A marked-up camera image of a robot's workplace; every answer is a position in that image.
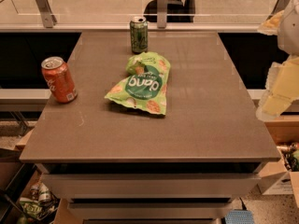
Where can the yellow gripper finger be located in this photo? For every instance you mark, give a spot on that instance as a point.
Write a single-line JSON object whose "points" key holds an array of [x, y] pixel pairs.
{"points": [[270, 26], [281, 89]]}

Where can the green soda can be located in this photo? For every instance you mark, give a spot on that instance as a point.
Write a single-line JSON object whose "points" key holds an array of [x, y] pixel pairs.
{"points": [[139, 34]]}

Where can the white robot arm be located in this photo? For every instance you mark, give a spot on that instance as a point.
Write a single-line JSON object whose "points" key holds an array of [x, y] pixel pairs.
{"points": [[288, 30]]}

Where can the orange soda can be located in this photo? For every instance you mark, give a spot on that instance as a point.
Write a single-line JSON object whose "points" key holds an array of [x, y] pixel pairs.
{"points": [[59, 80]]}

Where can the cardboard box right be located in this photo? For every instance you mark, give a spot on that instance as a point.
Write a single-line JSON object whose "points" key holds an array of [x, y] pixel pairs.
{"points": [[282, 177]]}

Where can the black office chair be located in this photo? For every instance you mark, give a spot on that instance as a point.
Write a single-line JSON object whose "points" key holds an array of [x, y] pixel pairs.
{"points": [[177, 11]]}

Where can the blue mesh object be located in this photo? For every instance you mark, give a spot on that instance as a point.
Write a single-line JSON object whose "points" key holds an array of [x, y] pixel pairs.
{"points": [[239, 217]]}

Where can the grey drawer cabinet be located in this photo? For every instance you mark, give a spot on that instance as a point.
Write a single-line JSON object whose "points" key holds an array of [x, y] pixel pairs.
{"points": [[113, 164]]}

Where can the green snack chip bag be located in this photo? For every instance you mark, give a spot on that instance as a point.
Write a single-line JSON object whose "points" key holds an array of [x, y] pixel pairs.
{"points": [[146, 86]]}

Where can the bin of cans left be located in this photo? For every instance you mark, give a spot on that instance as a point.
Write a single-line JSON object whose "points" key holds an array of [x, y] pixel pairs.
{"points": [[23, 198]]}

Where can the middle metal railing bracket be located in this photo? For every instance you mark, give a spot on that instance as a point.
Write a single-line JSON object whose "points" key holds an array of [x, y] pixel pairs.
{"points": [[161, 13]]}

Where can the left metal railing bracket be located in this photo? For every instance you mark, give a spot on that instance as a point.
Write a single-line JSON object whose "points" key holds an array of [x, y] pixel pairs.
{"points": [[47, 16]]}

